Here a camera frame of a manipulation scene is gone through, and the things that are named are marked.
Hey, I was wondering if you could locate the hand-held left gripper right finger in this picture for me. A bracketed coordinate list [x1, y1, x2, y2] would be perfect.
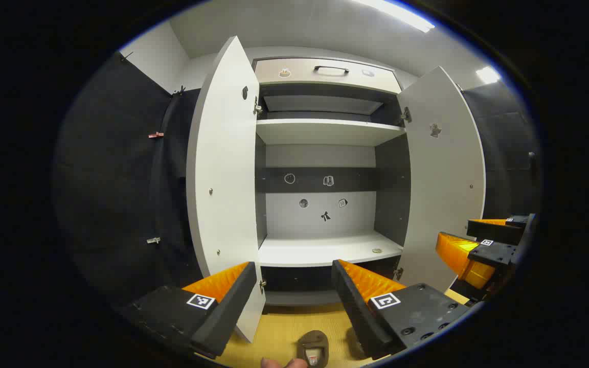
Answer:
[331, 259, 472, 360]

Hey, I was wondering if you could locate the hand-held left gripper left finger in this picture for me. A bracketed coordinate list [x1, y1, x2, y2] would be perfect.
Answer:
[120, 261, 258, 359]

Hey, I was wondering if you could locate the white shoe cabinet door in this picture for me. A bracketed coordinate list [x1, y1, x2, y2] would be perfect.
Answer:
[396, 65, 487, 293]
[186, 36, 267, 344]

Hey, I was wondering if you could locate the white shoe cabinet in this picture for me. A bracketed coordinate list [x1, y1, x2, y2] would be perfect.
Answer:
[251, 55, 413, 307]

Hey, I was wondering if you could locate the white cabinet drawer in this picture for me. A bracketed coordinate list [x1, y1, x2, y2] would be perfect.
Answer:
[253, 57, 402, 95]

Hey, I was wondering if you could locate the small ceiling light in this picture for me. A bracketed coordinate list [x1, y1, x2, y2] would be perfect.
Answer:
[476, 66, 502, 85]

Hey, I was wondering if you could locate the long ceiling light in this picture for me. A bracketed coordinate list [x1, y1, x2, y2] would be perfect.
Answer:
[353, 0, 436, 33]

